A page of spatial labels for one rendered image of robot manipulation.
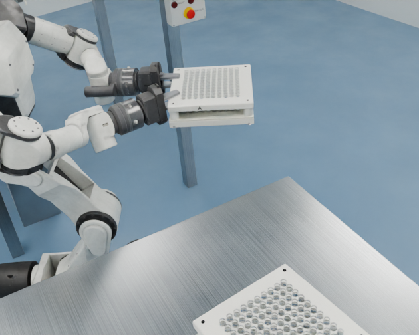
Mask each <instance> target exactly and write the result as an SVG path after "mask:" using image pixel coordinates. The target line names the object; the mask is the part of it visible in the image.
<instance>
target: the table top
mask: <svg viewBox="0 0 419 335"><path fill-rule="evenodd" d="M284 264H286V265H288V266H289V267H290V268H291V269H293V270H294V271H295V272H296V273H297V274H298V275H299V276H301V277H302V278H303V279H305V280H306V281H307V282H308V283H309V284H310V285H311V286H313V287H314V288H315V289H316V290H317V291H319V292H320V293H321V294H322V295H323V296H324V297H326V298H327V299H328V300H329V301H331V302H332V303H333V304H334V305H335V306H336V307H338V308H339V309H340V310H341V311H342V312H344V313H345V314H346V315H347V316H348V317H349V318H350V319H352V320H353V321H354V322H356V323H357V324H358V325H359V326H360V327H361V328H362V329H363V330H365V331H366V332H367V333H369V334H370V335H419V286H418V285H417V284H416V283H415V282H414V281H413V280H411V279H410V278H409V277H408V276H406V275H405V274H404V273H403V272H402V271H401V270H400V269H398V268H397V267H396V266H394V265H393V264H392V263H391V262H390V261H389V260H388V259H386V258H385V257H384V256H383V255H381V254H380V253H379V252H378V251H377V250H376V249H374V248H373V247H372V246H371V245H369V244H368V243H367V242H366V241H365V240H364V239H363V238H361V237H360V236H359V235H358V234H356V233H355V232H354V231H353V230H352V229H351V228H350V227H348V226H347V225H346V224H344V223H343V222H342V221H341V220H340V219H339V218H338V217H336V216H335V215H334V214H333V213H331V212H330V211H329V210H328V209H327V208H326V207H325V206H323V205H322V204H321V203H319V202H318V201H317V200H316V199H315V198H314V197H313V196H312V195H310V194H309V193H308V192H306V191H305V190H304V189H303V188H302V187H301V186H300V185H298V184H297V183H296V182H295V181H293V180H292V179H291V178H290V177H289V176H288V177H285V178H283V179H280V180H279V181H276V182H273V183H271V184H269V185H266V186H264V187H262V188H259V189H257V190H255V191H252V192H250V193H247V194H245V195H242V196H241V197H238V198H236V199H233V200H231V201H228V202H227V203H224V204H222V205H219V206H217V207H214V208H213V209H210V210H208V211H205V212H203V213H200V214H199V215H196V216H193V217H191V218H189V219H186V220H184V221H182V222H179V223H177V224H175V225H172V226H170V227H167V228H165V229H163V230H161V231H158V232H156V233H153V234H151V235H149V236H147V237H144V238H142V239H139V240H137V241H135V242H133V243H130V244H128V245H125V246H123V247H121V248H118V249H116V250H113V251H111V252H109V253H107V254H104V255H102V256H99V257H97V258H95V259H92V260H90V261H87V262H85V263H83V264H81V265H78V266H76V267H73V268H71V269H69V270H67V271H64V272H62V273H59V274H57V275H55V276H53V277H50V278H48V279H45V280H42V281H41V282H38V283H36V284H33V285H31V286H28V287H27V288H24V289H22V290H19V291H17V292H14V293H12V294H10V295H7V296H5V297H3V298H0V335H196V334H197V333H198V332H197V331H196V330H195V328H194V327H193V321H194V320H195V319H197V318H199V317H200V316H202V315H203V314H205V313H207V312H208V311H210V310H211V309H213V308H215V307H216V306H218V305H219V304H221V303H223V302H224V301H226V300H227V299H229V298H231V297H232V296H234V295H235V294H237V293H239V292H240V291H242V290H243V289H245V288H247V287H248V286H250V285H251V284H253V283H255V282H256V281H258V280H259V279H261V278H263V277H264V276H266V275H268V274H269V273H271V272H272V271H274V270H275V269H277V268H279V267H280V266H281V265H284Z"/></svg>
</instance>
